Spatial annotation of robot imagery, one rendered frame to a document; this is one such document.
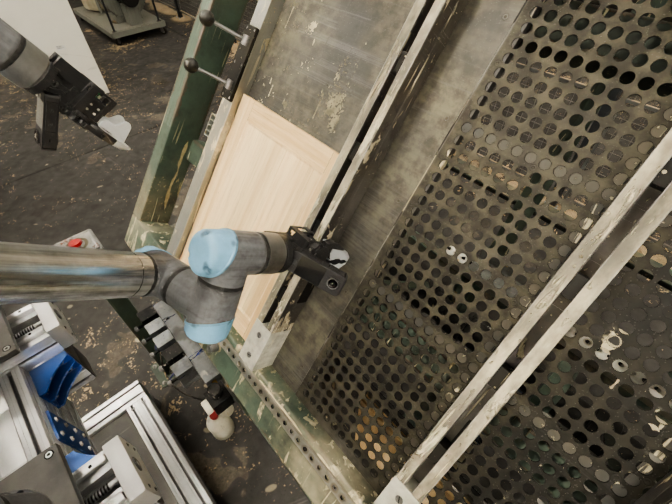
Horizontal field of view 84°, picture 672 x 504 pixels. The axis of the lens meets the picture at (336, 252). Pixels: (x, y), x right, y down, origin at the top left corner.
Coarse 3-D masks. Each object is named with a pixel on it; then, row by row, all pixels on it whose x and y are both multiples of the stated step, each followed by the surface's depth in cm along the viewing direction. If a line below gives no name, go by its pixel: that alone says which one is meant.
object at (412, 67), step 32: (416, 0) 69; (448, 0) 66; (416, 32) 71; (448, 32) 71; (384, 64) 73; (416, 64) 70; (384, 96) 75; (416, 96) 76; (352, 128) 77; (384, 128) 75; (352, 160) 78; (320, 192) 82; (352, 192) 80; (320, 224) 82; (288, 288) 87; (256, 320) 93; (288, 320) 92; (256, 352) 93
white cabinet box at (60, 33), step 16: (0, 0) 303; (16, 0) 309; (32, 0) 315; (48, 0) 322; (64, 0) 329; (0, 16) 308; (16, 16) 314; (32, 16) 321; (48, 16) 328; (64, 16) 335; (32, 32) 326; (48, 32) 333; (64, 32) 341; (80, 32) 349; (48, 48) 339; (64, 48) 347; (80, 48) 355; (80, 64) 362; (96, 64) 371; (96, 80) 378
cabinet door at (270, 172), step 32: (256, 128) 102; (288, 128) 95; (224, 160) 110; (256, 160) 102; (288, 160) 95; (320, 160) 89; (224, 192) 110; (256, 192) 102; (288, 192) 95; (224, 224) 110; (256, 224) 102; (288, 224) 95; (256, 288) 102
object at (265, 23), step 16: (272, 0) 96; (256, 16) 99; (272, 16) 98; (272, 32) 101; (256, 48) 100; (256, 64) 103; (240, 80) 103; (240, 96) 105; (224, 112) 107; (224, 128) 107; (208, 144) 111; (208, 160) 111; (208, 176) 113; (192, 192) 116; (192, 208) 116; (176, 224) 121; (192, 224) 119; (176, 240) 121; (176, 256) 122
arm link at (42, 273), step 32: (0, 256) 42; (32, 256) 45; (64, 256) 49; (96, 256) 53; (128, 256) 58; (160, 256) 65; (0, 288) 42; (32, 288) 45; (64, 288) 49; (96, 288) 53; (128, 288) 58; (160, 288) 63
